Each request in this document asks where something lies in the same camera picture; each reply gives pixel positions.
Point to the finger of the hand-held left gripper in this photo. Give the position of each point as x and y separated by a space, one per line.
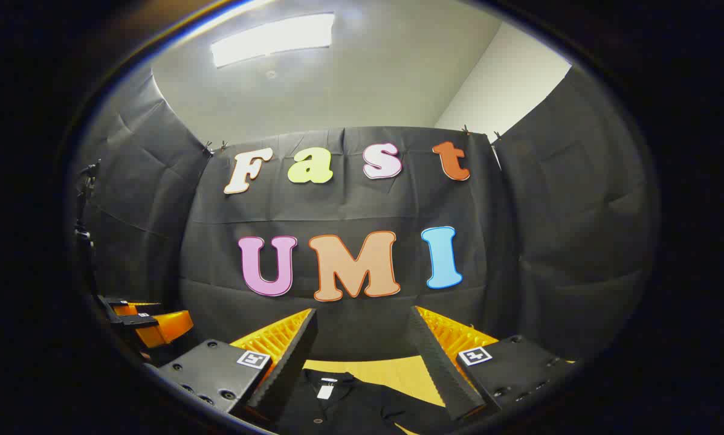
133 307
165 329

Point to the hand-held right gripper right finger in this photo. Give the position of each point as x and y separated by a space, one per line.
437 368

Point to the black backdrop cloth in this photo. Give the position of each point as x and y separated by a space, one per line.
368 205

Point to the black button jacket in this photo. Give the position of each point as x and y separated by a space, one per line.
362 405

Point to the rectangular ceiling light panel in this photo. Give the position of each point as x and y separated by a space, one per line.
271 39

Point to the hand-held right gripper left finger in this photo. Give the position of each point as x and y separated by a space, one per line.
289 368

